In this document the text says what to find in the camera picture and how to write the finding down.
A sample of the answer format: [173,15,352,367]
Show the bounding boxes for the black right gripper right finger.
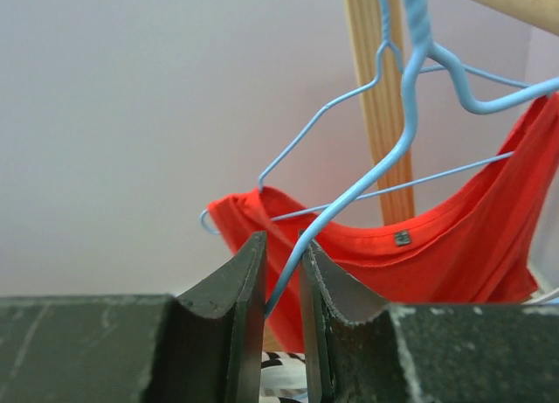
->
[299,243,558,402]

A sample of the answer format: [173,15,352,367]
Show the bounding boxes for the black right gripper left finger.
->
[1,233,266,402]

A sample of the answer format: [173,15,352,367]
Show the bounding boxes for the black white striped tank top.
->
[259,351,308,403]

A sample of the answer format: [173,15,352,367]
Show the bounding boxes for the blue wire hanger front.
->
[265,0,558,316]

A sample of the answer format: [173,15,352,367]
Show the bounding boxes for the red tank top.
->
[208,94,558,352]

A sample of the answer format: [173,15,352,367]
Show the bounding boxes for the wooden clothes rack frame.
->
[340,0,559,227]

